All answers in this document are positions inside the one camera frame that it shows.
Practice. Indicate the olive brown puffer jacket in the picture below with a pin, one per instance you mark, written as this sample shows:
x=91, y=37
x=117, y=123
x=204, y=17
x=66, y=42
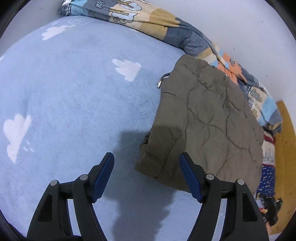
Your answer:
x=203, y=113

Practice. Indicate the light blue cloud bedsheet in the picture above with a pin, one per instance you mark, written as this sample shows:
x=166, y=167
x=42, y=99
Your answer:
x=71, y=92

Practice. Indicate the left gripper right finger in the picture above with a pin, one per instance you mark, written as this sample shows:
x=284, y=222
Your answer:
x=228, y=209

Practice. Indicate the yellow orange floral cloth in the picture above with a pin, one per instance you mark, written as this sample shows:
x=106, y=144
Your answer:
x=270, y=209

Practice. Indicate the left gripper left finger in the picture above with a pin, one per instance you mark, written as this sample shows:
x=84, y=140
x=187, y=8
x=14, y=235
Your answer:
x=66, y=212

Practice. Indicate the colourful patchwork quilt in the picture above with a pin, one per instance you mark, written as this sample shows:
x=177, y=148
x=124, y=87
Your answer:
x=163, y=25

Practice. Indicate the wooden headboard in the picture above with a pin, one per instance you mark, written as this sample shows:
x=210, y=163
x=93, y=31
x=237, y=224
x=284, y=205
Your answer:
x=284, y=170

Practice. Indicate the navy star patterned pillow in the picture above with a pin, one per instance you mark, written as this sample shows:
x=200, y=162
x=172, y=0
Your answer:
x=267, y=182

